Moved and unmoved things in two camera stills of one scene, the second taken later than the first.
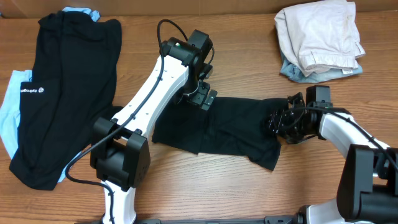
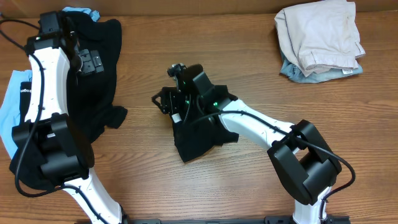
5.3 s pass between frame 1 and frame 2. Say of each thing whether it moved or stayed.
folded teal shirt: stayed
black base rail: stayed
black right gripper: moved
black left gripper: moved
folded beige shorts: stayed
